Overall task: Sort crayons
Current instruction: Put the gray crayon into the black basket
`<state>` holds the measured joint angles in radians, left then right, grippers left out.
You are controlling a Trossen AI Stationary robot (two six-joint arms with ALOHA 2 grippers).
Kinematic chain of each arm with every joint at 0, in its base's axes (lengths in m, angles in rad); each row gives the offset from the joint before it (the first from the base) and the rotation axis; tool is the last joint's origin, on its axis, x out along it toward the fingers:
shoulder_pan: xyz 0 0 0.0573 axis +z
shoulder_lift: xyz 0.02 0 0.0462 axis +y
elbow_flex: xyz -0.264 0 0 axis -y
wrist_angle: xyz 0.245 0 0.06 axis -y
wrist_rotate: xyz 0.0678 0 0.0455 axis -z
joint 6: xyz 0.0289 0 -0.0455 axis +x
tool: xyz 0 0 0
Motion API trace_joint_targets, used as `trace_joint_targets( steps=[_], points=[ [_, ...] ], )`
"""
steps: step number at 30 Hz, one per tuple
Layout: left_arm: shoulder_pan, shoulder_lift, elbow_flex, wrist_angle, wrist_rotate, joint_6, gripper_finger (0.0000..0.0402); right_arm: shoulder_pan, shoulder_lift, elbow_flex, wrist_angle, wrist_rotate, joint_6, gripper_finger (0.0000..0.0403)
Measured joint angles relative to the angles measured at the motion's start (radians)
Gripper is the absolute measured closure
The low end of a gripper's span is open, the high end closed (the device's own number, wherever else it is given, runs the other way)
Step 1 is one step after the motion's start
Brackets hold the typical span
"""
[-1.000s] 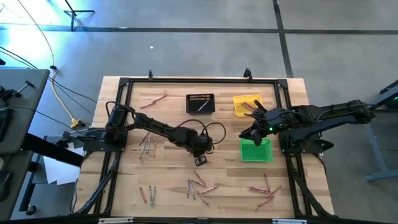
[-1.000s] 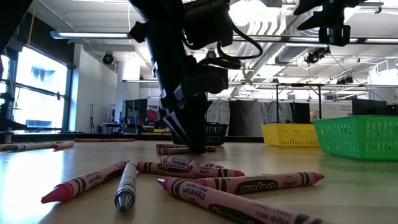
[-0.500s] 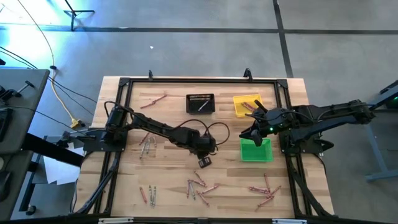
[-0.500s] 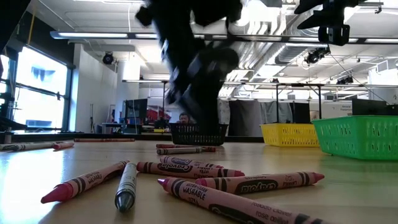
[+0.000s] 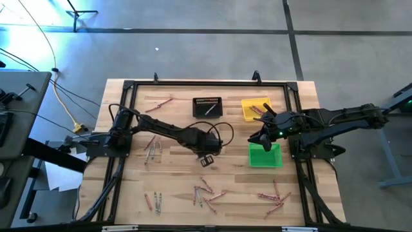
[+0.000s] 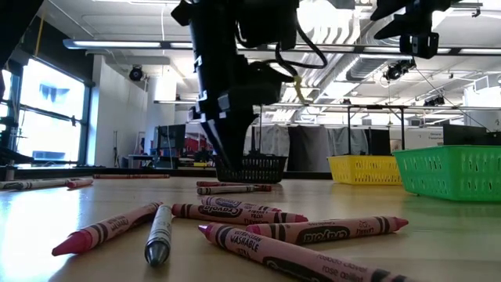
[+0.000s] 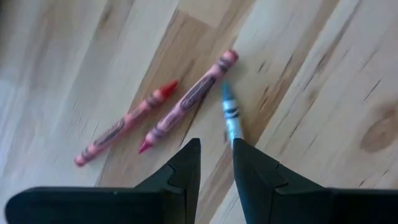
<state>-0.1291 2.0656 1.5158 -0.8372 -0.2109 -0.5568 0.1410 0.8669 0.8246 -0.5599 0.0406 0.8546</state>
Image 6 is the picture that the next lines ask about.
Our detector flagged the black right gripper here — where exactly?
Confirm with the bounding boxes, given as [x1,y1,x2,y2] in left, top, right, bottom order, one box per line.
[369,0,453,39]

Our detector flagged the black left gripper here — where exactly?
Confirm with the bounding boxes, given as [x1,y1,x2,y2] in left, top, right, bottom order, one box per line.
[190,27,259,172]

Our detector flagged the red crayon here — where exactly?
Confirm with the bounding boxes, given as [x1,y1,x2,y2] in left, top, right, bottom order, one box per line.
[196,180,273,193]
[92,173,171,180]

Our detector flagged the purple crayon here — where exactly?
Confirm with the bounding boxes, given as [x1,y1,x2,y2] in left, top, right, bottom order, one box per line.
[200,195,283,213]

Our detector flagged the large front washable crayon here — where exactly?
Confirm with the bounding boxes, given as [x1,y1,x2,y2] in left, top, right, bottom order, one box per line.
[196,222,418,282]

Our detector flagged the white hanging cloth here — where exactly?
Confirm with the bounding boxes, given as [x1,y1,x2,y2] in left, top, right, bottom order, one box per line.
[260,124,291,157]

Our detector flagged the dark computer monitor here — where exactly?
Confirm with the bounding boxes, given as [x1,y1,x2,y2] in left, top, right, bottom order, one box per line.
[157,124,187,151]

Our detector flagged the black plastic basket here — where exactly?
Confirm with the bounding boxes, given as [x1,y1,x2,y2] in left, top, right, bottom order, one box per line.
[214,154,289,184]

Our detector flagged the dark hanging curtain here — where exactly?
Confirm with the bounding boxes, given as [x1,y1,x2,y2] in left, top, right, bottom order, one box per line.
[287,125,332,172]

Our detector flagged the grey hanging cloth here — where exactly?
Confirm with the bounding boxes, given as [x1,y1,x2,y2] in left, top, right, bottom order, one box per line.
[328,127,369,156]

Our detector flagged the long overhead light bar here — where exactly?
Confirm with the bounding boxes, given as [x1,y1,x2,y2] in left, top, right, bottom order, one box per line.
[62,38,501,56]

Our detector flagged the yellow plastic basket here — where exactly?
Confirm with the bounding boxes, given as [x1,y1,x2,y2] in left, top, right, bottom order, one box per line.
[326,154,403,186]

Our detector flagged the green plastic basket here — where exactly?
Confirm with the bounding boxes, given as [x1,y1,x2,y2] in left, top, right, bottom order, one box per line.
[391,144,501,203]

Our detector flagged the large window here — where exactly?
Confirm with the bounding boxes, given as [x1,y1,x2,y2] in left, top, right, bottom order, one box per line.
[0,57,92,168]

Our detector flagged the dark metal equipment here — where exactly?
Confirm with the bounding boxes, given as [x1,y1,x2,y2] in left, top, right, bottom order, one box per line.
[0,116,35,168]

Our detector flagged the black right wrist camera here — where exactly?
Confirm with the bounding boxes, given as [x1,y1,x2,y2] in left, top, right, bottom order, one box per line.
[399,32,440,60]

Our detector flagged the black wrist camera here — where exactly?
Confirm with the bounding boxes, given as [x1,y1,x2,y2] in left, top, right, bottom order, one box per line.
[250,60,295,107]
[399,32,440,60]

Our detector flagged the silver ventilation duct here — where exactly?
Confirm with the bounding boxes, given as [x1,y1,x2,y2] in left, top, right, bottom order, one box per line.
[344,54,392,83]

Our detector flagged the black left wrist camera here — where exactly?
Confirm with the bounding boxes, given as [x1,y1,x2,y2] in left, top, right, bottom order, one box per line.
[250,60,295,107]

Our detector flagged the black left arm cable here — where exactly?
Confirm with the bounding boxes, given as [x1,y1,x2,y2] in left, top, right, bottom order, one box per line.
[273,21,328,79]

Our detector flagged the yellow cable tag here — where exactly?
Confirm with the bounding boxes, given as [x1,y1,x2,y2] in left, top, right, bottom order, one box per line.
[293,74,311,106]

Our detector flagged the black metal stand frame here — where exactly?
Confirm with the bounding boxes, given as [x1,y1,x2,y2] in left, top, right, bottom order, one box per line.
[345,103,407,156]

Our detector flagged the black aluminium table frame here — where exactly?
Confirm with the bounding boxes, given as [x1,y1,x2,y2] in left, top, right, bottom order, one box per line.
[0,166,333,181]

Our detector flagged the yellow cable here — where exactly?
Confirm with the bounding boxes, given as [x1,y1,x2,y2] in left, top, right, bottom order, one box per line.
[34,9,46,58]

